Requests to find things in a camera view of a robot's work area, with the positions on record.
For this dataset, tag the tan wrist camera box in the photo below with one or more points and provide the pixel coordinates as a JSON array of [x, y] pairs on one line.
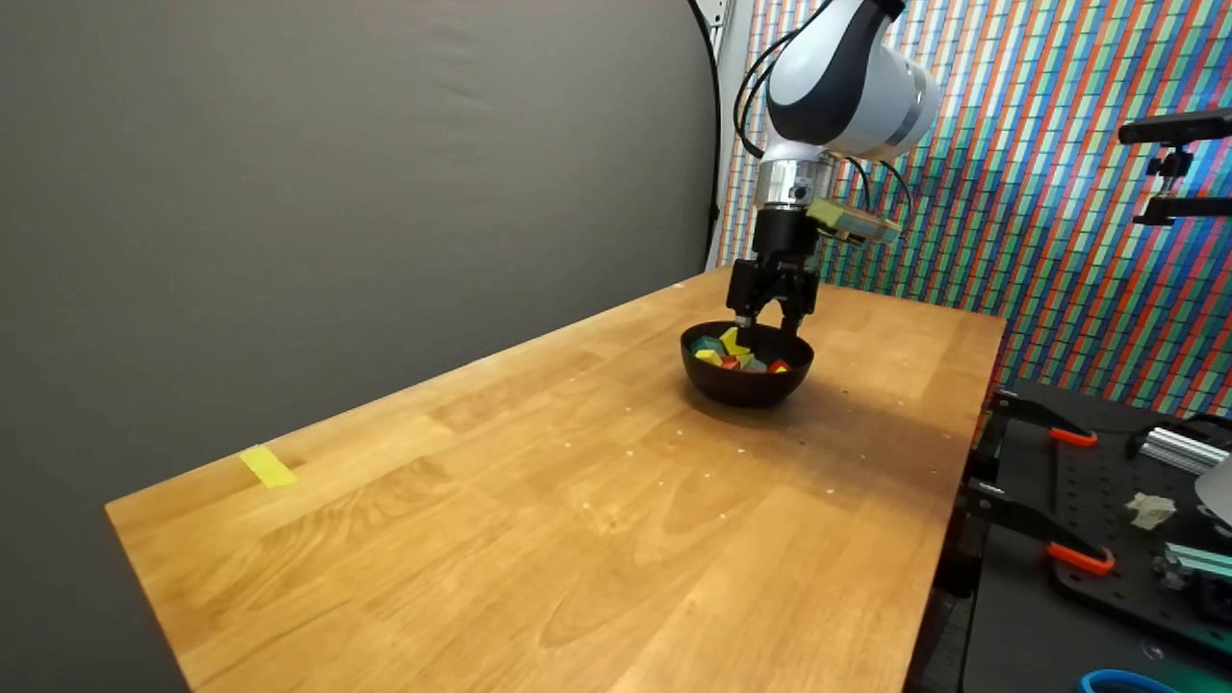
[[847, 220]]

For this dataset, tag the yellow tape strip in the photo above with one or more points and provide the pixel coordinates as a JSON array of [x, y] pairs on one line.
[[268, 465]]

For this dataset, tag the black pegboard bench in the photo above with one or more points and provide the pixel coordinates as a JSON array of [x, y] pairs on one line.
[[1104, 486]]

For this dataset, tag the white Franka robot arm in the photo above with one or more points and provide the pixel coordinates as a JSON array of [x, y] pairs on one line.
[[847, 78]]

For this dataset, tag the grey fabric backdrop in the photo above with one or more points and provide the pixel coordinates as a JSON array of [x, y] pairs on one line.
[[321, 195]]

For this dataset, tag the black bowl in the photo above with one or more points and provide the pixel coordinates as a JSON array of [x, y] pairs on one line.
[[746, 386]]

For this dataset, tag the teal metal bar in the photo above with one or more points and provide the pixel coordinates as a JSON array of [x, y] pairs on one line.
[[1200, 564]]

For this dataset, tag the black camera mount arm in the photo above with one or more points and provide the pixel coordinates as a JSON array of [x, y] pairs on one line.
[[1176, 127]]

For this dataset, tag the silver aluminium bar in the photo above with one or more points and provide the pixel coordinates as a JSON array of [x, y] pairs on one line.
[[1181, 447]]

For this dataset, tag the small pale crumpled wad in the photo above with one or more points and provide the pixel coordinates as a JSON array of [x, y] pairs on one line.
[[1151, 508]]

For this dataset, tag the grey round plate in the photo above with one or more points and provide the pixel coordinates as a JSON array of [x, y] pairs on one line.
[[1219, 492]]

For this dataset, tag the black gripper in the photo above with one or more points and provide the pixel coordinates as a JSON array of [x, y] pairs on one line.
[[784, 243]]

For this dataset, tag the white backdrop frame pole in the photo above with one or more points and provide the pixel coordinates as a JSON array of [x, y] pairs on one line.
[[727, 218]]

